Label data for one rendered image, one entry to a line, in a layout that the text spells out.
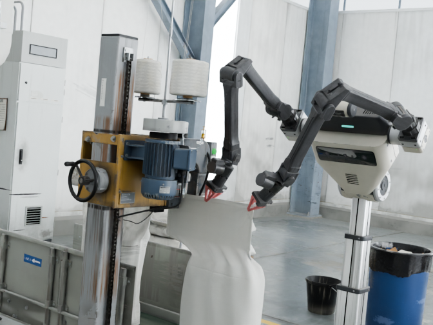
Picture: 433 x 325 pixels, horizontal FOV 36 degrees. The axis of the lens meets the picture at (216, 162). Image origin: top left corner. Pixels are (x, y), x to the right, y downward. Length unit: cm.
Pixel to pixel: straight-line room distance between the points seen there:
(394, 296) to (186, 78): 266
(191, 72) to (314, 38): 909
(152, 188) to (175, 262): 95
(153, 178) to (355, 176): 98
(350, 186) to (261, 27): 766
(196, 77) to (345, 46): 908
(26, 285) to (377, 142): 197
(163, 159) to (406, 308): 271
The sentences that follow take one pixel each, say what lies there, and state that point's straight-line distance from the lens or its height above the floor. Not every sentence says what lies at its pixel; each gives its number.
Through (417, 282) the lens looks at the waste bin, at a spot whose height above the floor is 45.
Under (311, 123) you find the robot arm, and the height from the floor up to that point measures 145.
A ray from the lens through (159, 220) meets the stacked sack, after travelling 593.
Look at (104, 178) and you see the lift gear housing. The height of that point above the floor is 115.
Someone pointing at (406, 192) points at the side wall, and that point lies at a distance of 1122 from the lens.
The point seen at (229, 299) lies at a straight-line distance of 296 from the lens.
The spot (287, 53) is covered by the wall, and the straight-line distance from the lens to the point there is 1137.
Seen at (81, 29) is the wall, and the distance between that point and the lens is 798.
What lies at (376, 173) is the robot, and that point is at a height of 126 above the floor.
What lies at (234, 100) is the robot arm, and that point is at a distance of 291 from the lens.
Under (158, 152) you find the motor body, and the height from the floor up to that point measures 128.
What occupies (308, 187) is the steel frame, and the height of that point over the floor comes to 51.
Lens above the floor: 140
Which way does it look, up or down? 3 degrees down
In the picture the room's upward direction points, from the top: 5 degrees clockwise
